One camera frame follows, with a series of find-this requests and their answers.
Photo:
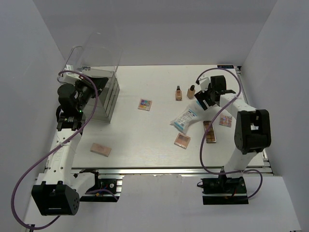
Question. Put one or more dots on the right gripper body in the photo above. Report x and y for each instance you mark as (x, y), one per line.
(205, 94)

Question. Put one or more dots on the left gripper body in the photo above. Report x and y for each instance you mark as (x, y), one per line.
(85, 91)

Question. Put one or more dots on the foundation bottle black pump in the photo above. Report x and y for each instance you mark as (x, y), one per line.
(191, 92)

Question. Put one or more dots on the clear acrylic makeup organizer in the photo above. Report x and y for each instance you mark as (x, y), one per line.
(98, 57)

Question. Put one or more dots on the white blue wipes packet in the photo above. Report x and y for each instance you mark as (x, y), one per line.
(192, 114)

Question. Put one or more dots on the foundation bottle clear cap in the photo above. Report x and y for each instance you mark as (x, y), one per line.
(178, 94)

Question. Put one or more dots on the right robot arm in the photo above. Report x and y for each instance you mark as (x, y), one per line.
(252, 134)

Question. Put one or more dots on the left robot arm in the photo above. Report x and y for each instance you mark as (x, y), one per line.
(60, 191)

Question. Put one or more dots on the pink flat makeup box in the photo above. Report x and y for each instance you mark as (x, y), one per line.
(100, 149)

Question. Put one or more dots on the black blue table label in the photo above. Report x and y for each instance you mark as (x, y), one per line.
(225, 66)

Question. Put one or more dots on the multicolour square palette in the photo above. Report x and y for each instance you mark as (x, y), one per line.
(225, 120)

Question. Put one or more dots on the long brown eyeshadow palette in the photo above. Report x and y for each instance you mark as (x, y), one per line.
(210, 135)

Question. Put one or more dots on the colourful eyeshadow palette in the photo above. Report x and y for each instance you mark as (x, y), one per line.
(145, 104)

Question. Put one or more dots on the brown quad eyeshadow palette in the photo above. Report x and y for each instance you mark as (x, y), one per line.
(182, 140)

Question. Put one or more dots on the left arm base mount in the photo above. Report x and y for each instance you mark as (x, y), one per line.
(107, 188)

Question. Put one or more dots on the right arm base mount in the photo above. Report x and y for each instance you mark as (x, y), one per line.
(223, 191)

